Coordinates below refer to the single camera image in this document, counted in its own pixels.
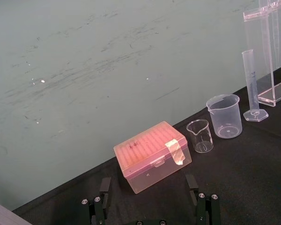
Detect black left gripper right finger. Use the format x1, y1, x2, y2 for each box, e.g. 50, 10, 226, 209
185, 174, 222, 225

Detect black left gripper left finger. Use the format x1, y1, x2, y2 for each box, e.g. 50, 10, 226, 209
81, 177, 112, 225

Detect small clear glass beaker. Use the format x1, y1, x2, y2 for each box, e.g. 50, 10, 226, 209
186, 119, 214, 154

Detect large translucent plastic beaker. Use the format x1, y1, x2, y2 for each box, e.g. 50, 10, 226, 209
206, 94, 243, 139

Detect clear acrylic rack stand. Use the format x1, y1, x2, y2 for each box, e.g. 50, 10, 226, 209
243, 0, 281, 107

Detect black table cloth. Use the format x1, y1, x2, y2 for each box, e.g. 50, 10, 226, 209
12, 63, 281, 225

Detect strip of beige tape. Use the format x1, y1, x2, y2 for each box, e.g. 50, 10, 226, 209
164, 139, 187, 166

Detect pink translucent pipette tip box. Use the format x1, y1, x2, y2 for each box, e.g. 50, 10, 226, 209
113, 120, 192, 195

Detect clear plastic graduated cylinder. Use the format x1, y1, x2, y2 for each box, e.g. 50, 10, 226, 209
242, 49, 269, 122

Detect pale grey camera housing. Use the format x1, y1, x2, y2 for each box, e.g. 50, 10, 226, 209
0, 198, 34, 225

